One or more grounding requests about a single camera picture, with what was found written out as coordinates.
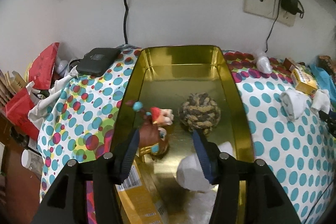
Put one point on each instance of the white sock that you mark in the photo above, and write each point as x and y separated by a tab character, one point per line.
292	104

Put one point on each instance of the black router box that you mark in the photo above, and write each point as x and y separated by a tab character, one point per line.
97	61

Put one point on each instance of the small red white figurine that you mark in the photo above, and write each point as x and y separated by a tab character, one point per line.
162	116

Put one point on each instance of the white capped jar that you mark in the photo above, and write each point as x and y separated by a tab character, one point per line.
26	158

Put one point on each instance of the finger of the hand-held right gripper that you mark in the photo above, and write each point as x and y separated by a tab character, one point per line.
329	120

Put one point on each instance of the beige cardboard boxes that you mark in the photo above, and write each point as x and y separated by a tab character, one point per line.
13	85

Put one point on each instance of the gold metal tin box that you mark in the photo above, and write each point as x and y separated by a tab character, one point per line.
170	77

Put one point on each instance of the white plastic ball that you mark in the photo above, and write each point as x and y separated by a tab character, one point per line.
263	62

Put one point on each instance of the clear plastic bag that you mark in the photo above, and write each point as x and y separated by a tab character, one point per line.
200	207

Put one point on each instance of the brown snack bag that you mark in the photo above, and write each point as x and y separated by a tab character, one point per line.
328	64

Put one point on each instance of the polka dot tablecloth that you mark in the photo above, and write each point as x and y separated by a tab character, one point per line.
275	121

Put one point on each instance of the yellow cardboard box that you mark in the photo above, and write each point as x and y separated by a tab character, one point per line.
143	200
304	81

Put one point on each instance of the red paper bag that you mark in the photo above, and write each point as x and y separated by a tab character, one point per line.
42	66

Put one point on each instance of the blue cloth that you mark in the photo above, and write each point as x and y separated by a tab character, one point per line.
323	75

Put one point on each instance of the brown gourd toy with beads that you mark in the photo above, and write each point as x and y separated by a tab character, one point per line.
149	137

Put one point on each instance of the white cloth piece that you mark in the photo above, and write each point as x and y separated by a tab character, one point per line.
321	100

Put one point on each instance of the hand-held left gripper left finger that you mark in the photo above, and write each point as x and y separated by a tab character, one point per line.
128	158

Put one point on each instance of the small white bottle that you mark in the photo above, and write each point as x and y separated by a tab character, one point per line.
62	66

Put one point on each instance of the beige wall socket plate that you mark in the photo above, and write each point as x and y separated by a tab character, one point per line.
258	1

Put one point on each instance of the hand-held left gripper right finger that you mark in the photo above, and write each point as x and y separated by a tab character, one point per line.
203	161

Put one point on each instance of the small brown box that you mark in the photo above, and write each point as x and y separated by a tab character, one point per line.
292	63

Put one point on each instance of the white cloth wad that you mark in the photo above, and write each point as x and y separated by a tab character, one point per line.
190	174

